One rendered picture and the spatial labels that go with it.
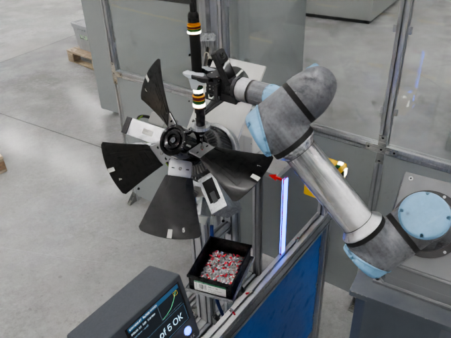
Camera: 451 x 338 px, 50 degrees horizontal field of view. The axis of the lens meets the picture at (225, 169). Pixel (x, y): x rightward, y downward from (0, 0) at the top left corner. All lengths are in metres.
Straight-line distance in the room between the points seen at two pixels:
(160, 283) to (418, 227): 0.62
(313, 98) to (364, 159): 1.18
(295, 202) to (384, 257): 1.40
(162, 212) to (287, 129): 0.77
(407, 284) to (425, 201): 0.34
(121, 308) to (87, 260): 2.05
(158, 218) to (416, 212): 0.92
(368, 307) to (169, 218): 0.74
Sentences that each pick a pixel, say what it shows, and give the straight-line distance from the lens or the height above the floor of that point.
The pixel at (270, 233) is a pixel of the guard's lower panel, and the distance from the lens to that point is 2.84.
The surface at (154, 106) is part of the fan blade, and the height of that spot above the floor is 1.25.
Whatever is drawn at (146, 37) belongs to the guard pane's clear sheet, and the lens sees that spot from 2.83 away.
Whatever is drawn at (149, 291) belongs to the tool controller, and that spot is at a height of 1.25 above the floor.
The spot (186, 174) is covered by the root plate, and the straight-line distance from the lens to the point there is 1.80.
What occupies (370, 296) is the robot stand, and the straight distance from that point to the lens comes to 1.50.
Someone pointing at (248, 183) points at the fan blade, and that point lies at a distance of 1.63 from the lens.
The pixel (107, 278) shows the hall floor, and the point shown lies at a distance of 3.02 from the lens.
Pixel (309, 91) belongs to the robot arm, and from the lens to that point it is 1.13.
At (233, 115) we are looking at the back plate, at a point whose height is 1.19.
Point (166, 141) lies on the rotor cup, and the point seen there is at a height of 1.21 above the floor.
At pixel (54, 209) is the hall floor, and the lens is 3.68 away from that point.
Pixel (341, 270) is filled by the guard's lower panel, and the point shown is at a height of 0.19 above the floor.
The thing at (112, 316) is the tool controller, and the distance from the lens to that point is 1.13.
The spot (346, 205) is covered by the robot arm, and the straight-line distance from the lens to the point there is 1.21.
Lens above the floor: 2.08
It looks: 33 degrees down
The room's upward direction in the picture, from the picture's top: 2 degrees counter-clockwise
